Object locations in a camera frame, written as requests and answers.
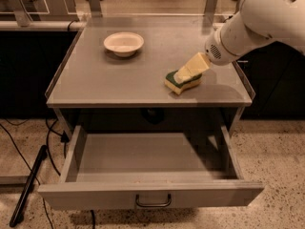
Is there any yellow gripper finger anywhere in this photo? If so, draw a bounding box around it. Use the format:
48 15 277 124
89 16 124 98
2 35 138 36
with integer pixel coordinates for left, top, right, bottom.
173 52 211 84

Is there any green and yellow sponge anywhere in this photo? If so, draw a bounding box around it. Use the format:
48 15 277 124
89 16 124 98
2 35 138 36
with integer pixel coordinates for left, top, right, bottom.
165 72 202 95

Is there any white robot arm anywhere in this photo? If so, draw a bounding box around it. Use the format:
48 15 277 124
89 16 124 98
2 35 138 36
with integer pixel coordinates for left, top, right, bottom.
173 0 305 84

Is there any open grey top drawer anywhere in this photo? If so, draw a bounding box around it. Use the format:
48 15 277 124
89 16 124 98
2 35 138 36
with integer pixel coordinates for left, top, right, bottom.
38 126 264 210

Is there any white paper bowl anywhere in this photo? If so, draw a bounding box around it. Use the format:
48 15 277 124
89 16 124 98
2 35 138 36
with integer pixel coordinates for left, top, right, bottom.
104 32 144 57

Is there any grey metal cabinet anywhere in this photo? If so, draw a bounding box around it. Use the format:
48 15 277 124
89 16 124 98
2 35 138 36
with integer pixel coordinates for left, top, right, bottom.
45 15 256 138

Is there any clear acrylic barrier panel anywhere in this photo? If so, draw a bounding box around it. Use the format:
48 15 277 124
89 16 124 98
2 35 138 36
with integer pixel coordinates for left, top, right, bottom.
13 0 237 27

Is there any black floor bar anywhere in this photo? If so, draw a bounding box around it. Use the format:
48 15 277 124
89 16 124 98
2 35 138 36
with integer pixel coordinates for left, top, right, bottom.
9 145 47 228

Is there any grey background desk left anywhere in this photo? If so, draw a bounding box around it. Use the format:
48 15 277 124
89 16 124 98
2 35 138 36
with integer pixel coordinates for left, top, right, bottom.
0 0 78 21

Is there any white horizontal rail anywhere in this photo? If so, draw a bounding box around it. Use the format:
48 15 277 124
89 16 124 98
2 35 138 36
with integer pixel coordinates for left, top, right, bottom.
0 17 223 31

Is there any dark metal drawer handle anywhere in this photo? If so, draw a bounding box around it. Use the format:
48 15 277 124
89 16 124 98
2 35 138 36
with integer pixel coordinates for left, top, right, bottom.
135 194 172 208

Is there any black floor cable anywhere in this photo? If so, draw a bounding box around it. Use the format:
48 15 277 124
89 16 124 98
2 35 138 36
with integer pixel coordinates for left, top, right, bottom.
0 117 70 229

